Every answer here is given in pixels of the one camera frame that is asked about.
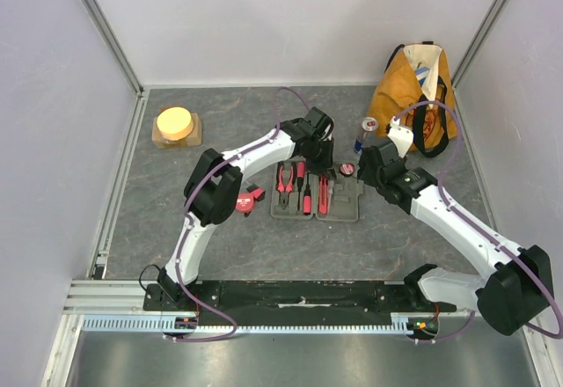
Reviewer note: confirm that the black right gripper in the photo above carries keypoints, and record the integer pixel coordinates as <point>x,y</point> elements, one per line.
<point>367,167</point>

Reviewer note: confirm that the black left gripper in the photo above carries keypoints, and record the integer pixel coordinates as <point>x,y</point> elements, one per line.
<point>325,166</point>

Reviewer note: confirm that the hex keys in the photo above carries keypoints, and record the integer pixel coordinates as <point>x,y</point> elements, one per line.
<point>257,192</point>

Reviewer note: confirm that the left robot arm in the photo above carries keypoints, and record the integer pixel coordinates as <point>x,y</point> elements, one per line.
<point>214,185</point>

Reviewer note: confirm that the energy drink can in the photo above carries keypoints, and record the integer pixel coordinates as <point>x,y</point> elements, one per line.
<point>368,126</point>

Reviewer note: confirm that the yellow round sponge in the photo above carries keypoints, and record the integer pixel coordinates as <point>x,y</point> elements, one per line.
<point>175,123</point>

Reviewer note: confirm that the yellow tote bag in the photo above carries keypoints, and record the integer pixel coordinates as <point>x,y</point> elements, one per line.
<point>417,88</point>

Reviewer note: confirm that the pink tape measure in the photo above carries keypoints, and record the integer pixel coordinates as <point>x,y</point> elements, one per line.
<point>245,203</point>

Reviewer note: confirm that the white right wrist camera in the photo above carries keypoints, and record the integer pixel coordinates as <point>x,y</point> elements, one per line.
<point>401,136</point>

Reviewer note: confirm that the pink handled screwdriver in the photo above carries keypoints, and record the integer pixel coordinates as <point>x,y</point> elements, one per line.
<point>300,173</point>
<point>307,199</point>

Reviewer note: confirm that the grey plastic tool case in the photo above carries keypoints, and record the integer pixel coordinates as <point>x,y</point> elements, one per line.
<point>344,195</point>

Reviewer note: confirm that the pink handled pliers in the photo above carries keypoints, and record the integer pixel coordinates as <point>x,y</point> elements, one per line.
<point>283,188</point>

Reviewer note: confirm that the electrical tape roll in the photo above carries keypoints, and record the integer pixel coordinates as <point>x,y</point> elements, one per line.
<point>347,169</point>

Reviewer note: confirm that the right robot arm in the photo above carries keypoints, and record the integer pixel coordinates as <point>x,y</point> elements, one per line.
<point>511,285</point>

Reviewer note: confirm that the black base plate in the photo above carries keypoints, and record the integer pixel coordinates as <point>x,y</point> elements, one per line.
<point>380,296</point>

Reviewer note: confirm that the pink utility knife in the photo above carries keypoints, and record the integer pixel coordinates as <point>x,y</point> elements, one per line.
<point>323,195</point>

